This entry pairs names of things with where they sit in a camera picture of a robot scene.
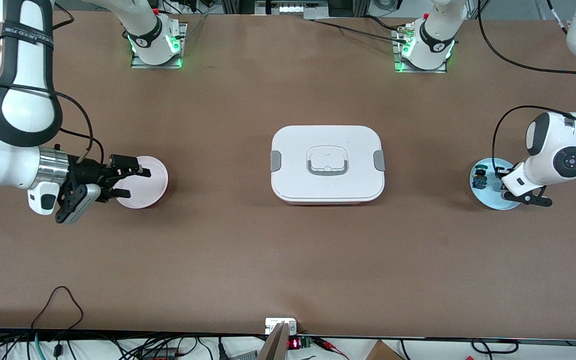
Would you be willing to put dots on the round pink plate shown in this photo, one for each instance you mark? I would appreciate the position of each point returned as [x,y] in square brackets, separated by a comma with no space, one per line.
[148,192]

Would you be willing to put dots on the brown cardboard piece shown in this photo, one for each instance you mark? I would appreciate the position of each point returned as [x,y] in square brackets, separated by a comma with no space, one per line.
[383,352]

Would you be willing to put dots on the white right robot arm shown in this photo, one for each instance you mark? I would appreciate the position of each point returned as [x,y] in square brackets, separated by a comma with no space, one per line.
[23,100]

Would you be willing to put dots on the red digit display module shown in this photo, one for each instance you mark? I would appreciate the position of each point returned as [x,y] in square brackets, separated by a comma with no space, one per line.
[295,343]

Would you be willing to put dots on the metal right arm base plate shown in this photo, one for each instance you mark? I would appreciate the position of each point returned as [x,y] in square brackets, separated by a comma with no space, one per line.
[180,30]

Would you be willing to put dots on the white metal bracket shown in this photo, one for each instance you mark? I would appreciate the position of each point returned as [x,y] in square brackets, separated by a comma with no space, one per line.
[270,324]

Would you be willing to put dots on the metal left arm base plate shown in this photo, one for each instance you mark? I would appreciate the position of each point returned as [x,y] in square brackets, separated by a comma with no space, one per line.
[397,50]

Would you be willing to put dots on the aluminium frame with lights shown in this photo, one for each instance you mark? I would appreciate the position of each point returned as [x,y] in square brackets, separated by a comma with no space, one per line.
[290,7]

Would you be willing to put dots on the aluminium profile bar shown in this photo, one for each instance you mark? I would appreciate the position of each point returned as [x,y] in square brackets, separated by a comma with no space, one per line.
[274,345]

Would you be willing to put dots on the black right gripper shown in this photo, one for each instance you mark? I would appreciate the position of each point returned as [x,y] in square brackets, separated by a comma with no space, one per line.
[86,173]

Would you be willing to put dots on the blue and black switch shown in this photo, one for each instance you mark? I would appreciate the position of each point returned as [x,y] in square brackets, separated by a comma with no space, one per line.
[480,178]

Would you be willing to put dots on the round light blue plate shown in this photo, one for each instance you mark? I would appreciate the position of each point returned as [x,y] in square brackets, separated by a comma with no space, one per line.
[488,197]

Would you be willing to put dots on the white lidded box grey latches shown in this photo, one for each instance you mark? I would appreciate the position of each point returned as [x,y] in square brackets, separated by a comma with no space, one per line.
[327,150]

